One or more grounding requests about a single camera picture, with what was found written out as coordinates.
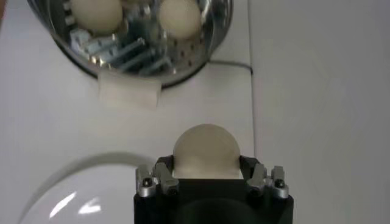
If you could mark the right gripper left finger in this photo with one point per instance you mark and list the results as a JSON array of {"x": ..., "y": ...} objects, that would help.
[{"x": 166, "y": 179}]

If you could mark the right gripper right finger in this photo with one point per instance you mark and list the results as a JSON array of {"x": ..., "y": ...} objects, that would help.
[{"x": 259, "y": 179}]

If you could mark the white steamed baozi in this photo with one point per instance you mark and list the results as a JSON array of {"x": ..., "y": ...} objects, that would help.
[
  {"x": 96, "y": 15},
  {"x": 179, "y": 18},
  {"x": 207, "y": 149}
]

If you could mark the perforated steel steamer basket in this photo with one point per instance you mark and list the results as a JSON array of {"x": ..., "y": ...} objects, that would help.
[{"x": 137, "y": 54}]

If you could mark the white round plate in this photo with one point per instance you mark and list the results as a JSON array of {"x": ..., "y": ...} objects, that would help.
[{"x": 91, "y": 188}]

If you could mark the white electric cooking pot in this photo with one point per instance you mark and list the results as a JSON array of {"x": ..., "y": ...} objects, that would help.
[{"x": 86, "y": 72}]

